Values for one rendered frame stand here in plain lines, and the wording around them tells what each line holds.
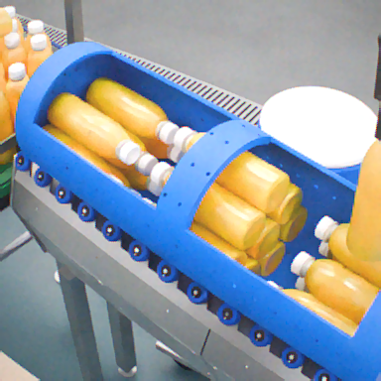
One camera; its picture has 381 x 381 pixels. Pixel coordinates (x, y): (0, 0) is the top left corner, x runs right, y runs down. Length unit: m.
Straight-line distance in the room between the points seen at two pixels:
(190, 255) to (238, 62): 2.52
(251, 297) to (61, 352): 1.37
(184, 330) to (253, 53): 2.49
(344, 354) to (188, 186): 0.38
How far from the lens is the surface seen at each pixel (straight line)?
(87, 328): 2.03
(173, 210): 1.22
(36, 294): 2.64
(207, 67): 3.62
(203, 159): 1.22
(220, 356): 1.40
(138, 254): 1.43
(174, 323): 1.44
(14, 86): 1.69
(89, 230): 1.53
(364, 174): 0.97
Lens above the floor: 2.02
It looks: 43 degrees down
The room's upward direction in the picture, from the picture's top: straight up
